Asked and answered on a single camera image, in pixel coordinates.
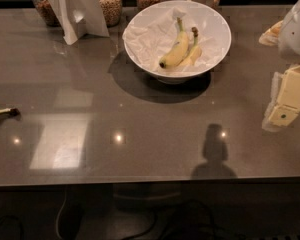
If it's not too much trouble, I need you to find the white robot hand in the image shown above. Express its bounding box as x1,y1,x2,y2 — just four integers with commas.
259,21,300,132

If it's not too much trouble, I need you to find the large yellow banana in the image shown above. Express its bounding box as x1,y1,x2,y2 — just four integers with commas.
159,18,189,69

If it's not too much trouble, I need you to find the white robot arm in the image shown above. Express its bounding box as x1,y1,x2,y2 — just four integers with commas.
259,0,300,132

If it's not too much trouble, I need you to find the small yellow banana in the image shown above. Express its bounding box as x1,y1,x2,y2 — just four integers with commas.
180,27,202,66

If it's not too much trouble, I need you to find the white ceramic bowl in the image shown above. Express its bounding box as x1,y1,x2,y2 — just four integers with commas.
122,0,233,85

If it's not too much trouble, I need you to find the banana at table edge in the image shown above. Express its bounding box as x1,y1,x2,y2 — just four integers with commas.
0,108,20,116

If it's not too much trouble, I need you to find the white paper napkin liner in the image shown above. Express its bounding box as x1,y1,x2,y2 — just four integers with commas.
122,6,224,74

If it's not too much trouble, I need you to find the middle glass grain jar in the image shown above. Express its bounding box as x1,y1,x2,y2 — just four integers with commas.
99,0,122,27

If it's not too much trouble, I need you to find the white folded paper stand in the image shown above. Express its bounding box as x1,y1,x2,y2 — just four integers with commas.
48,0,109,45

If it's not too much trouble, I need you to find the left glass grain jar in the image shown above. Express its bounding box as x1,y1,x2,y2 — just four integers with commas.
32,0,60,27

